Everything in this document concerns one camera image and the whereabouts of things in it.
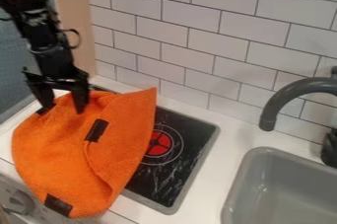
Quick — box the toy sink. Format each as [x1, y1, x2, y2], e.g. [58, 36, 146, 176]
[220, 146, 337, 224]

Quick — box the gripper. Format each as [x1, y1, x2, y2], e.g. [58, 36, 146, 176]
[21, 29, 92, 116]

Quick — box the toy stove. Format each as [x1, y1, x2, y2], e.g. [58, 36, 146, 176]
[89, 84, 222, 216]

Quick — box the orange cloth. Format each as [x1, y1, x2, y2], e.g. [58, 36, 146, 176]
[10, 87, 159, 219]

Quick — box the tap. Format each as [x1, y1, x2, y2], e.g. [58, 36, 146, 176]
[257, 65, 337, 170]

